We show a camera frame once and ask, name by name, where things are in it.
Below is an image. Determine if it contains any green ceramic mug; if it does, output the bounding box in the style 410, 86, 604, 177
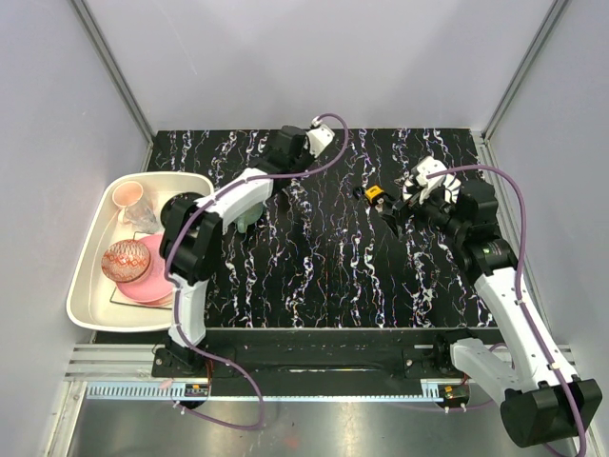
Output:
234, 203, 265, 234

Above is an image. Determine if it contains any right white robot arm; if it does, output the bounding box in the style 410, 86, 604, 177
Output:
365, 178, 602, 447

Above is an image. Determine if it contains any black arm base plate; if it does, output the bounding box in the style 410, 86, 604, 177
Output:
150, 327, 490, 399

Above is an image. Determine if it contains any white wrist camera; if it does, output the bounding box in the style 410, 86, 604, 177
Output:
411, 156, 447, 204
306, 117, 335, 158

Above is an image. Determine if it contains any clear drinking glass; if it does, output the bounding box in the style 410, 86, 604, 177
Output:
122, 200, 158, 233

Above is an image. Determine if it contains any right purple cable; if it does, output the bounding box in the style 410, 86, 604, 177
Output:
425, 164, 587, 457

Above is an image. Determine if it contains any cream plastic tray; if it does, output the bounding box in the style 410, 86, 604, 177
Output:
67, 171, 214, 332

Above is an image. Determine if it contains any purple cable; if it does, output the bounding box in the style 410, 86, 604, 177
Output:
164, 112, 349, 430
425, 164, 587, 457

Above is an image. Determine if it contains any red patterned bowl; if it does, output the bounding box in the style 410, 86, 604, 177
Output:
101, 239, 151, 284

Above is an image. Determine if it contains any blue striped white plate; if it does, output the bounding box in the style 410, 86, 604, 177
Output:
402, 174, 461, 205

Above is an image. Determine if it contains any pink plate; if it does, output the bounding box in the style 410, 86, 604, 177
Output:
111, 234, 173, 308

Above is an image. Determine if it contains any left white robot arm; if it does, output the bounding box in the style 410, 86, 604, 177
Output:
159, 124, 334, 377

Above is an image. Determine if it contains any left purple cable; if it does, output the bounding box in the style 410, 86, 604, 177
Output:
164, 112, 349, 430

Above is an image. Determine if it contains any pink plastic cup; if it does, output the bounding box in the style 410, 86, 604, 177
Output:
111, 181, 144, 209

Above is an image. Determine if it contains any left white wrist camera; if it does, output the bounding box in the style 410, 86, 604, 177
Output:
306, 117, 335, 158

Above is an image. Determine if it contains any black bowl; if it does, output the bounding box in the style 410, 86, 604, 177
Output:
161, 192, 189, 216

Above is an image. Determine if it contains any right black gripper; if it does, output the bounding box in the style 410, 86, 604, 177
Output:
379, 180, 468, 240

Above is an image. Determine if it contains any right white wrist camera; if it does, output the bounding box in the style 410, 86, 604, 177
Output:
411, 156, 447, 204

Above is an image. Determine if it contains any yellow padlock black shackle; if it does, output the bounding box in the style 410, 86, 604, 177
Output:
352, 186, 385, 207

